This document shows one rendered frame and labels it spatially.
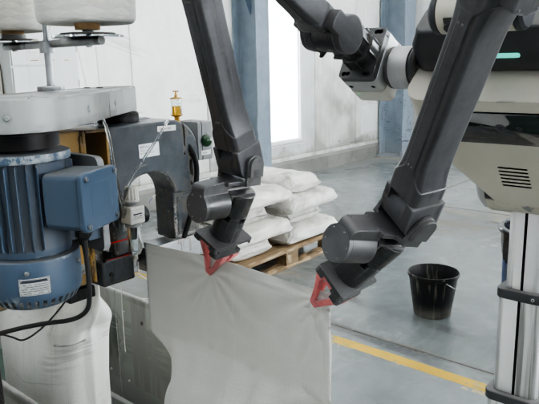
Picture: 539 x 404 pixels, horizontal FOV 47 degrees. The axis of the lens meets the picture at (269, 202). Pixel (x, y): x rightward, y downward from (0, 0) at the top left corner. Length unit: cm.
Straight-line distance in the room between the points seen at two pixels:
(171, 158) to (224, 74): 40
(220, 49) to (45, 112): 29
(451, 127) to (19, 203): 63
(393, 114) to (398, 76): 854
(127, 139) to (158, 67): 525
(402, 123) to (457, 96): 888
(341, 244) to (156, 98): 573
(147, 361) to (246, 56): 555
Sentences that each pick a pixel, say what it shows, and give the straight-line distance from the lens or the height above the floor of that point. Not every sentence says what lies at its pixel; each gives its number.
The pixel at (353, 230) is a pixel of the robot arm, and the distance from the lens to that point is 86.
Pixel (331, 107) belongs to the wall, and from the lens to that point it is 883.
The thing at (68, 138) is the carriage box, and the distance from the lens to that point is 125.
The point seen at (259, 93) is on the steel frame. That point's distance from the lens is 707.
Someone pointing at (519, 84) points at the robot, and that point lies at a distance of 123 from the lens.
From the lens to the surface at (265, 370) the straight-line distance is 120.
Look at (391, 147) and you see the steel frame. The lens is 994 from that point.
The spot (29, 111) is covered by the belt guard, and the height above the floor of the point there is 140.
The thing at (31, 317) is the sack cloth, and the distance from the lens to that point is 174.
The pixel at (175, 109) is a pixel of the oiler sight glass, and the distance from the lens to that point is 142.
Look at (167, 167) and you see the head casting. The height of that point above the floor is 124.
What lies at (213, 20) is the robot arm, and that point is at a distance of 103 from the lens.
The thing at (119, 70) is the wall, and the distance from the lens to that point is 627.
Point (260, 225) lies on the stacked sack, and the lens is 425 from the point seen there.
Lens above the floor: 146
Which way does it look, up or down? 13 degrees down
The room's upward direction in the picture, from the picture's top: 1 degrees counter-clockwise
